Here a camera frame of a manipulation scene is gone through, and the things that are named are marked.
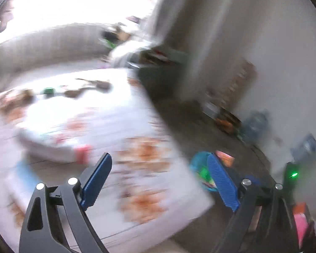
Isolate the blue mesh trash basket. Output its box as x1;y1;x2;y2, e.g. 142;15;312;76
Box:
189;151;217;192

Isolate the pink floral cushion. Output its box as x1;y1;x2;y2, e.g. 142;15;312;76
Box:
294;213;315;248

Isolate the black device green light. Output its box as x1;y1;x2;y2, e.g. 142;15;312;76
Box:
283;162;300;205

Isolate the white pink tube package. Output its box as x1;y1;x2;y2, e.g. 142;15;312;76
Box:
17;129;92;164

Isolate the empty blue water jug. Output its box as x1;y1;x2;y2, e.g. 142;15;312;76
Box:
238;110;269;145

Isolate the black butter bread bag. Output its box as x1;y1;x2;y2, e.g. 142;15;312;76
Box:
214;108;241;136

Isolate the green candy wrapper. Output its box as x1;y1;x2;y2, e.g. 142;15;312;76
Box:
42;87;56;98

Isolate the small gold snack packet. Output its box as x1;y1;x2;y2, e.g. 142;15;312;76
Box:
63;89;83;98

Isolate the brown wafer packet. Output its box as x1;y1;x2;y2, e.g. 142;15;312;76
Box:
94;80;111;91

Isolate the dark grey cabinet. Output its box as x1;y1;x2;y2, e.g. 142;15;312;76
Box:
134;46;188;101

